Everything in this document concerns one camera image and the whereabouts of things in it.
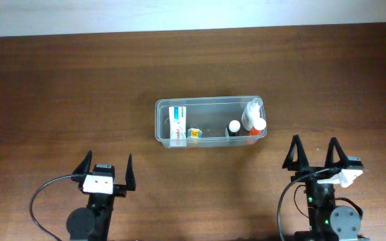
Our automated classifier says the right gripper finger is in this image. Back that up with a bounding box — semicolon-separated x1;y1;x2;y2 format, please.
282;135;309;171
323;137;350;169

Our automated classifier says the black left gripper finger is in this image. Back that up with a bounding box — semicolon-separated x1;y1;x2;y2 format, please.
113;154;136;197
71;150;92;182

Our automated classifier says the orange tube white cap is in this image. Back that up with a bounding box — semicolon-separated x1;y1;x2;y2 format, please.
248;117;267;145

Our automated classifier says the white spray bottle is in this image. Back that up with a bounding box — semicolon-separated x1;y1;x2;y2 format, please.
241;98;263;131

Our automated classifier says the dark bottle white cap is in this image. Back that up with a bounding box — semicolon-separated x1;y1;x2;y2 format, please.
225;120;241;137

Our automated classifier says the white Panadol medicine box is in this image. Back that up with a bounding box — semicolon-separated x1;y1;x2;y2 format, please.
169;106;186;147

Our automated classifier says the small gold-lid balm jar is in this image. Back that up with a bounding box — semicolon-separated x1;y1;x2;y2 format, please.
187;128;202;139

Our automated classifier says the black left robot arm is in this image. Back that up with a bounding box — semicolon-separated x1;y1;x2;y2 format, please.
66;151;115;240

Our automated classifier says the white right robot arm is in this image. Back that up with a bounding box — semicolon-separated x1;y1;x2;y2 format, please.
186;135;363;240

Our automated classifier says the clear plastic container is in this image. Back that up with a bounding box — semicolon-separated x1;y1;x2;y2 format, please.
155;96;267;148

